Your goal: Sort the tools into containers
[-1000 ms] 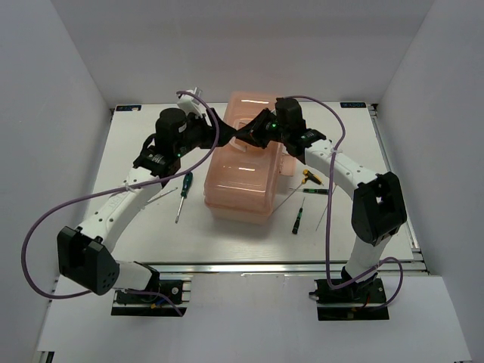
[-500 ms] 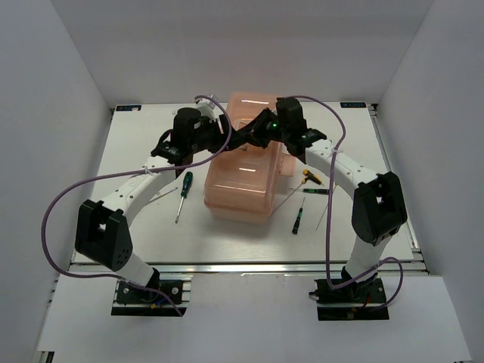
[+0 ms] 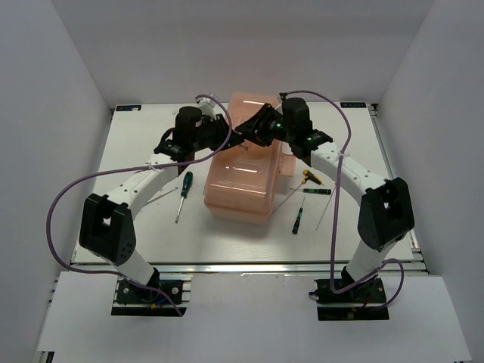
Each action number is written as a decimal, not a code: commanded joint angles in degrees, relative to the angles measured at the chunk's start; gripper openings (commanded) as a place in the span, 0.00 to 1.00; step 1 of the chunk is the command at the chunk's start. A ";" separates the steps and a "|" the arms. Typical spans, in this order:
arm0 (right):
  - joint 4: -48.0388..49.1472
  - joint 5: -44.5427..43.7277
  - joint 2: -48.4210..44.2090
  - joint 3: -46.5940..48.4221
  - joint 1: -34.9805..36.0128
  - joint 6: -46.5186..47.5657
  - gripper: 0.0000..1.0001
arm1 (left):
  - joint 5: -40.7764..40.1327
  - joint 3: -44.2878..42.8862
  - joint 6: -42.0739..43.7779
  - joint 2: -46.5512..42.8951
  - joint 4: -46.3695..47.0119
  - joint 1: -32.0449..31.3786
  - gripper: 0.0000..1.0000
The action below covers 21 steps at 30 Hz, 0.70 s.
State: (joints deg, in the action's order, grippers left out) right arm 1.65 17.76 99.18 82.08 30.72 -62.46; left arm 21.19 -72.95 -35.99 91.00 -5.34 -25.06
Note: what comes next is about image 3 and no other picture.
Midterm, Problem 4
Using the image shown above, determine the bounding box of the small green precision screwdriver horizontal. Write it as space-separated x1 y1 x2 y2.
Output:
290 188 332 195

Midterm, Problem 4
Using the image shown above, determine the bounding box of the pink plastic toolbox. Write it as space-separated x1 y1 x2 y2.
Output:
203 91 296 227

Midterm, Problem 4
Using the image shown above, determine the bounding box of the blue label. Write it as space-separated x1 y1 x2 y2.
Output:
115 104 141 112
340 102 367 109

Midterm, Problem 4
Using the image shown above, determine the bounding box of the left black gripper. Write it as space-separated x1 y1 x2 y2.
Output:
191 114 244 153

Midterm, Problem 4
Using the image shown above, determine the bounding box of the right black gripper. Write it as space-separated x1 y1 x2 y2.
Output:
235 103 296 147

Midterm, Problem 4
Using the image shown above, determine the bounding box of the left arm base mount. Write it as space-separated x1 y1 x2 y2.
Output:
111 278 191 318

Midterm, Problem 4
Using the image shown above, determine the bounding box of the green screwdriver long shaft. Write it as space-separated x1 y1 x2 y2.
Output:
146 187 178 205

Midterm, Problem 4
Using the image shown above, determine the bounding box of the yellow black T-handle key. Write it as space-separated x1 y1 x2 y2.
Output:
315 188 336 231
272 169 323 213

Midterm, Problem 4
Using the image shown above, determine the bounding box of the green screwdriver short shaft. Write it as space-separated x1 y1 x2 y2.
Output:
175 172 194 224

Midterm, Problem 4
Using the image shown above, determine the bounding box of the aluminium front rail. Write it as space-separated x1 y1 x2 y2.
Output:
73 261 428 275

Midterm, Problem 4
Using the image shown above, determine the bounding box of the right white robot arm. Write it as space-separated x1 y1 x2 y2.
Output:
236 98 415 302

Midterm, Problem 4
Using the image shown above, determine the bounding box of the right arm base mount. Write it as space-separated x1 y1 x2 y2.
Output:
309 278 389 321

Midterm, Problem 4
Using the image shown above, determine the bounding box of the right blue label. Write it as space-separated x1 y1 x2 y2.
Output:
340 102 367 109

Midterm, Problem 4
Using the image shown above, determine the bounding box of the left blue label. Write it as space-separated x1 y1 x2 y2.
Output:
115 104 141 112

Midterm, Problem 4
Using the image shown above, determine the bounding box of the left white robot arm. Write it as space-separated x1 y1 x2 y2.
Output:
79 106 244 302

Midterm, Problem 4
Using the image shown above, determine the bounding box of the small green precision screwdriver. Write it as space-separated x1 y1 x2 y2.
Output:
291 198 305 234

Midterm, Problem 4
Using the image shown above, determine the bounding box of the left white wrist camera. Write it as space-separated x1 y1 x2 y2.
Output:
195 94 219 118

